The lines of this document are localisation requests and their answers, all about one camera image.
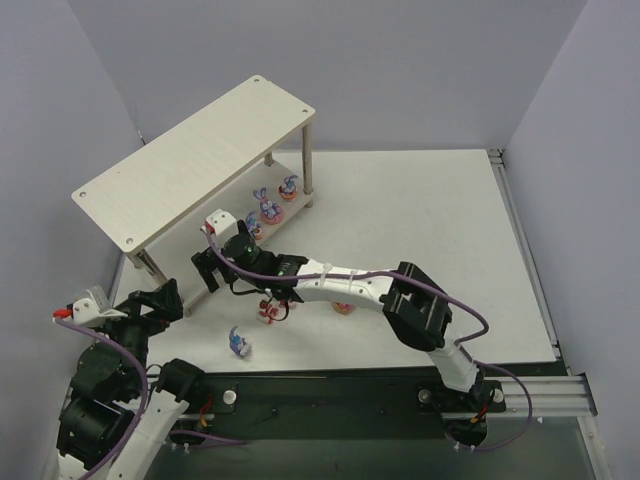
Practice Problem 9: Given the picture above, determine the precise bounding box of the purple bunny with pink base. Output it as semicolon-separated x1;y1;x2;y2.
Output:
245;211;264;240

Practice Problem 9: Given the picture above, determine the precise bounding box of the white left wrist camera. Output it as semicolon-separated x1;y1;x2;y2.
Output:
52;286;127;329

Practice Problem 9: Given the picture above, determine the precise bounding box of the pink striped bear with strawberry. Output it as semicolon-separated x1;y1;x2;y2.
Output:
256;299;280;325

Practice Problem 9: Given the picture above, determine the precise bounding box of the white wooden two-tier shelf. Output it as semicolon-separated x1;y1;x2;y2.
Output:
72;75;315;312

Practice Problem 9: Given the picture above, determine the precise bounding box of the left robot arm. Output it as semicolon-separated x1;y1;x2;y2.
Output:
52;279;207;479

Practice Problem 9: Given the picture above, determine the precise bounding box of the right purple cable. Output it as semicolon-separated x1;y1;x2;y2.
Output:
202;227;534;451

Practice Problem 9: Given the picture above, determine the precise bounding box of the purple bunny with blue bow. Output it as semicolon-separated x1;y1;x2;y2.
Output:
229;326;252;359

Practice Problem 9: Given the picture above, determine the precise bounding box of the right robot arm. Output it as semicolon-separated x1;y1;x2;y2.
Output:
191;233;489;398

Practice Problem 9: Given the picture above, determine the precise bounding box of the pink bear on tan donut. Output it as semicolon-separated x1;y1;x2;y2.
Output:
332;302;355;315

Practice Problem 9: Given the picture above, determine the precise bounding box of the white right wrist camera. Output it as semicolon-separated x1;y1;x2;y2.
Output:
201;209;238;248

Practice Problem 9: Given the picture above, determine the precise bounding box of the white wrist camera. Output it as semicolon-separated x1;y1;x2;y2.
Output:
201;209;238;248
52;286;127;329

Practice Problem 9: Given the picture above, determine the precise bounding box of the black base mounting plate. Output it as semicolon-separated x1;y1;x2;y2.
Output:
172;367;506;444

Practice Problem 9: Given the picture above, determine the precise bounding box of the aluminium frame rail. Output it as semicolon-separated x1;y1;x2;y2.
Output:
439;372;599;419

